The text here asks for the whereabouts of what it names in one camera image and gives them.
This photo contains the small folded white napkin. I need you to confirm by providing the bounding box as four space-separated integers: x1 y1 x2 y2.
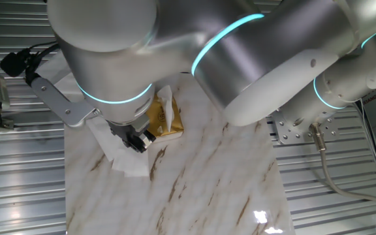
86 116 127 163

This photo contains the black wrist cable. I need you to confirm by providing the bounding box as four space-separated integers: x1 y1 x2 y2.
0 41 61 86

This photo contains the large unfolded white napkin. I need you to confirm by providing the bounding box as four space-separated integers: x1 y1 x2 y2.
35 50 86 103

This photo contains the white napkin in pack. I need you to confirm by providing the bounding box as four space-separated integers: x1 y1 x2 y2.
156 85 176 133

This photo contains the gold tissue pack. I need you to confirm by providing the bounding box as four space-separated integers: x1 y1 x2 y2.
144 92 185 144

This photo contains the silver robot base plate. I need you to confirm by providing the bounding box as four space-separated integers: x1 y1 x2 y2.
266 109 346 145

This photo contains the marble pattern mat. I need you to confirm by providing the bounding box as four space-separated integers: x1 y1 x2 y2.
46 48 296 235

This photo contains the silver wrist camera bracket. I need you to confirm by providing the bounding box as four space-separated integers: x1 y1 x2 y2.
29 76 101 129

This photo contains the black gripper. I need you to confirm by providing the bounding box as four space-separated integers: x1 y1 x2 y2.
107 113 157 154

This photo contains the grey base cable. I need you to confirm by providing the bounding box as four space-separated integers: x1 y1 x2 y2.
307 122 376 213

